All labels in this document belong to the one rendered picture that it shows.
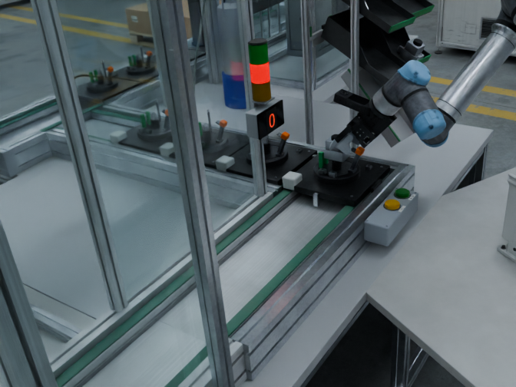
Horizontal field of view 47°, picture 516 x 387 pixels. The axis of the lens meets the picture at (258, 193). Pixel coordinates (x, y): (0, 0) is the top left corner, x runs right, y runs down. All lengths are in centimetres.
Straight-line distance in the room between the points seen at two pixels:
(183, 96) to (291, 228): 89
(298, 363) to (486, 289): 52
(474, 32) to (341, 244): 469
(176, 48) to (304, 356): 79
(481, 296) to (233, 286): 60
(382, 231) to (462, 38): 463
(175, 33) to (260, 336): 70
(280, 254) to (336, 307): 21
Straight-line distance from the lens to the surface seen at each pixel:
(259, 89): 158
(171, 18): 82
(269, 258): 156
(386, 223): 161
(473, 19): 605
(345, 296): 152
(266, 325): 130
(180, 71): 84
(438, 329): 146
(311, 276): 142
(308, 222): 170
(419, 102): 156
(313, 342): 140
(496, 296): 157
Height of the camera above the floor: 183
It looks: 29 degrees down
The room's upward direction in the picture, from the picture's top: 5 degrees counter-clockwise
